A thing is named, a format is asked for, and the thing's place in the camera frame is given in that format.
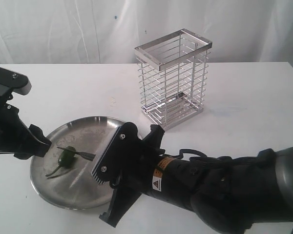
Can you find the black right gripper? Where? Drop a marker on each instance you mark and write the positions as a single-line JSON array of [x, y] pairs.
[[126, 185]]

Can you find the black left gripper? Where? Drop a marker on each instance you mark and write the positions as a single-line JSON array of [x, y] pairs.
[[17, 139]]

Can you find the green chili pepper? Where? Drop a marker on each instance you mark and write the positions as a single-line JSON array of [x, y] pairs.
[[65, 160]]

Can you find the black handled knife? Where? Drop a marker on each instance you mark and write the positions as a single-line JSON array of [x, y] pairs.
[[84, 155]]

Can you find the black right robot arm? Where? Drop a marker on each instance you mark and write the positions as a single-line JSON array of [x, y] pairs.
[[228, 194]]

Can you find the round steel plate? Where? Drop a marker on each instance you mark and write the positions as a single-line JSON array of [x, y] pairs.
[[74, 188]]

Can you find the white backdrop curtain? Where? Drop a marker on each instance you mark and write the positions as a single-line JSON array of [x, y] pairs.
[[107, 31]]

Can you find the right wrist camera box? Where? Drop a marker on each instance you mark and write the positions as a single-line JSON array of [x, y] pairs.
[[116, 154]]

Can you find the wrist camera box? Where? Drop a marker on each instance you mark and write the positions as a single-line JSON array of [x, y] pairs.
[[116, 154], [14, 82]]

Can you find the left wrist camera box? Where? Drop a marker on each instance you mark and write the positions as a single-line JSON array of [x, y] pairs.
[[14, 82]]

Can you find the chrome wire utensil holder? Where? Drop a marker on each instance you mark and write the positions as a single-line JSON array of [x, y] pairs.
[[173, 72]]

